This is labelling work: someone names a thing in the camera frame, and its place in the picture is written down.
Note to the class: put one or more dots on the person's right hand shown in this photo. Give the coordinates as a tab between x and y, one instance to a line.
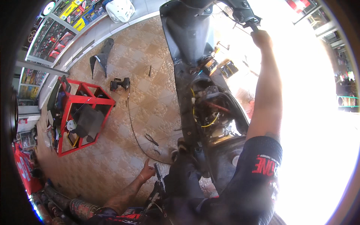
262	39

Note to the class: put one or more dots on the person's left hand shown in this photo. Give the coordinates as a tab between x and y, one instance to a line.
146	172

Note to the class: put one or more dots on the person's right fingers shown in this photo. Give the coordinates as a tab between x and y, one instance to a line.
256	33

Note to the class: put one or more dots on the person's left fingers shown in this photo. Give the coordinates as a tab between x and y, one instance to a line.
150	170

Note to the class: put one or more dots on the black motor scooter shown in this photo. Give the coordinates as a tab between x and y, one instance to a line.
185	33

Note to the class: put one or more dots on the black metal bar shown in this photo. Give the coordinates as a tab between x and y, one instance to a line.
159	177

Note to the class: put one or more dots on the black pliers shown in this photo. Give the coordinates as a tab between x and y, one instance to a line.
151	139

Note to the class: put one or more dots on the open black tool case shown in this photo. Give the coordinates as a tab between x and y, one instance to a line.
229	69

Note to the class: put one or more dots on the small black orange box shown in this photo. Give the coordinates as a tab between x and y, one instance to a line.
210	65

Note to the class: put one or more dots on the white shelf rack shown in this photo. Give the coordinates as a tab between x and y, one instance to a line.
317	19

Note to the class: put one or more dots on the red metal tool cart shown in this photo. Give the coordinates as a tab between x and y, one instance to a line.
84	112

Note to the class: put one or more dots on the row of exhaust pipes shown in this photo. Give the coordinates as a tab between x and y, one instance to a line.
62	202

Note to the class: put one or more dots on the black screwdriver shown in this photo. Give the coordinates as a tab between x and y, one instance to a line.
150	71

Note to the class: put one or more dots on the person's body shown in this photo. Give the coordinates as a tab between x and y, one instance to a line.
253	182

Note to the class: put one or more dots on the black scooter fairing panel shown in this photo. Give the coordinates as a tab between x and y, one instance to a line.
101	57

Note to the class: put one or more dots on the red banner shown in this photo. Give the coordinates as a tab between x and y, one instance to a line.
24	168

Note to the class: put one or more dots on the clear plastic box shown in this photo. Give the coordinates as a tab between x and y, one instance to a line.
27	139

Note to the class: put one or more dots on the white plastic scooter cover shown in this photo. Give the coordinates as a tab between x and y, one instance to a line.
120	10

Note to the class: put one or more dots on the black tyre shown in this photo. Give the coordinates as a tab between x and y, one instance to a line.
14	115

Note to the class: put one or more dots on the small glass display cabinet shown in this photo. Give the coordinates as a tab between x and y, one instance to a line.
31	83

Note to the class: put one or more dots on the glass display shelf with boxes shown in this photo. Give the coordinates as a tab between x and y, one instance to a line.
60	31

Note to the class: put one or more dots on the alloy wheel rim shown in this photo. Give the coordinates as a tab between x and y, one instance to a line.
32	35

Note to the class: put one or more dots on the round white clock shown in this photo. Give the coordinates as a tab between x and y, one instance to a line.
49	8

